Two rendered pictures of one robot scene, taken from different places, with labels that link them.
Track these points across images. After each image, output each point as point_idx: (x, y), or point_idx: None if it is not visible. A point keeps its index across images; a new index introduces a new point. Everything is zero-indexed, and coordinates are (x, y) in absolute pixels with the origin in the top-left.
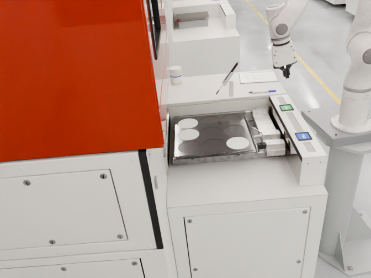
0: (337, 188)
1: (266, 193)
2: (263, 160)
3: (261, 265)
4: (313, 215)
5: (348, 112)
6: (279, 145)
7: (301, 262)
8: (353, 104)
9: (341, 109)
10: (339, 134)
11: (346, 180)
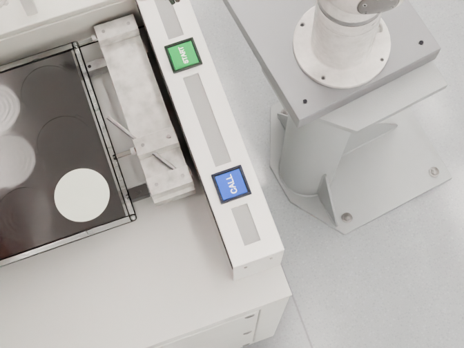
0: (316, 138)
1: (168, 320)
2: (148, 205)
3: None
4: (266, 310)
5: (331, 49)
6: (179, 187)
7: (252, 331)
8: (340, 41)
9: (315, 34)
10: (313, 99)
11: (334, 129)
